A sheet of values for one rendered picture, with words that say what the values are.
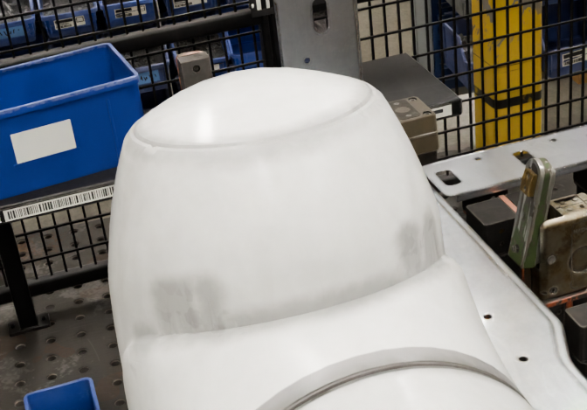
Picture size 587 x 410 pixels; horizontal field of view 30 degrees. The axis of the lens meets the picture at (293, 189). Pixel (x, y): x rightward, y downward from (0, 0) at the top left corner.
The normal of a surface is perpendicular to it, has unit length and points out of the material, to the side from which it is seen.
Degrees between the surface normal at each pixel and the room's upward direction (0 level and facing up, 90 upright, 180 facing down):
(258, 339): 16
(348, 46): 90
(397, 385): 6
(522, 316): 0
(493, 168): 0
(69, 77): 90
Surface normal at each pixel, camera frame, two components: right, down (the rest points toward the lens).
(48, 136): 0.40, 0.40
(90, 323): -0.11, -0.87
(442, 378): 0.18, -0.92
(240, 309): -0.15, 0.43
